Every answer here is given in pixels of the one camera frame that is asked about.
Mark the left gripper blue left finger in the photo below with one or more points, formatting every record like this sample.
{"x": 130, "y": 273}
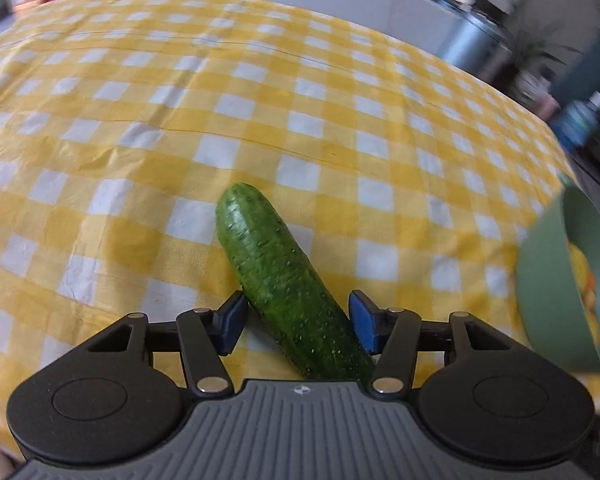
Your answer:
{"x": 228, "y": 322}

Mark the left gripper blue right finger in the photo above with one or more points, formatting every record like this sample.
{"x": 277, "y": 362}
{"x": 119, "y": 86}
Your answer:
{"x": 372, "y": 325}

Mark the green cucumber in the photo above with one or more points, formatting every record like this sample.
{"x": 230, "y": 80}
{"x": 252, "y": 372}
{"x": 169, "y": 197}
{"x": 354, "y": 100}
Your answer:
{"x": 289, "y": 297}

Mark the large round yellow-green pear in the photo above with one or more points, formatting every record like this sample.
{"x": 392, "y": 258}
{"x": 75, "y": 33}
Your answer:
{"x": 584, "y": 276}

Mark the green colander bowl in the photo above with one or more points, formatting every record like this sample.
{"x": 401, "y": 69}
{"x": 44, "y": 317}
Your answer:
{"x": 550, "y": 305}

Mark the yellow checkered tablecloth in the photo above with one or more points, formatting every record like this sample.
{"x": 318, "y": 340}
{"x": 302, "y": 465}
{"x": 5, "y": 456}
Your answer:
{"x": 123, "y": 121}

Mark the pink stool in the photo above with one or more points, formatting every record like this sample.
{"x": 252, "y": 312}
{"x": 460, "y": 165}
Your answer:
{"x": 545, "y": 107}

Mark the blue water jug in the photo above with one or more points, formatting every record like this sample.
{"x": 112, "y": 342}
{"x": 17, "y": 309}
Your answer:
{"x": 575, "y": 124}

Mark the grey metal trash bin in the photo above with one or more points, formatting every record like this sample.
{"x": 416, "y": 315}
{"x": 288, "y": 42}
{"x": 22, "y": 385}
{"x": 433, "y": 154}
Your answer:
{"x": 477, "y": 45}

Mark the potted long-leaf plant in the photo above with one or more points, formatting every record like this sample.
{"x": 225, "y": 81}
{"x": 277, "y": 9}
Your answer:
{"x": 530, "y": 45}

